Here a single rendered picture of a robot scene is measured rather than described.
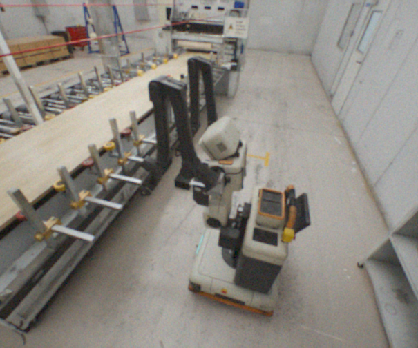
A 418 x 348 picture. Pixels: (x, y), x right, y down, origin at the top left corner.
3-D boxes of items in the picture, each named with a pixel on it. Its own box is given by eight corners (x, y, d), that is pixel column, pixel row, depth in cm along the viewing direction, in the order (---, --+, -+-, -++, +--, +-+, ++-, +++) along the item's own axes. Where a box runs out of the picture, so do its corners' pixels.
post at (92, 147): (112, 195, 169) (95, 142, 138) (110, 197, 166) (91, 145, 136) (108, 194, 169) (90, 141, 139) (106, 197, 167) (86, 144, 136)
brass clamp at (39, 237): (63, 224, 125) (60, 218, 122) (43, 243, 115) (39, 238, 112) (54, 221, 127) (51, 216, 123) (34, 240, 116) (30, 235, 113)
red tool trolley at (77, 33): (92, 48, 903) (86, 25, 852) (81, 52, 845) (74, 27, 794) (82, 47, 907) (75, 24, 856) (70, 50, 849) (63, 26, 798)
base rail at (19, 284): (226, 70, 486) (226, 65, 480) (5, 320, 102) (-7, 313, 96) (222, 70, 488) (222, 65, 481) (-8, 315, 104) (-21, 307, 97)
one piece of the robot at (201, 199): (224, 181, 149) (227, 155, 135) (214, 209, 128) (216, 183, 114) (202, 176, 152) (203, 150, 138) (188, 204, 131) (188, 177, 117)
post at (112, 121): (128, 170, 183) (115, 117, 153) (126, 172, 180) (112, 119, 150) (124, 168, 184) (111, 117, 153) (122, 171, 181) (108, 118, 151)
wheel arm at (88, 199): (123, 208, 138) (121, 204, 135) (120, 213, 135) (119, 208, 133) (66, 194, 146) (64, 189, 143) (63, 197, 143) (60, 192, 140)
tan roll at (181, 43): (235, 52, 474) (235, 45, 466) (233, 52, 465) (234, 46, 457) (175, 45, 500) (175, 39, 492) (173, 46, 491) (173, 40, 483)
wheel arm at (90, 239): (97, 239, 118) (95, 235, 116) (93, 245, 116) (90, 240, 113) (33, 220, 126) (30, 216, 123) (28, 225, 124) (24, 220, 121)
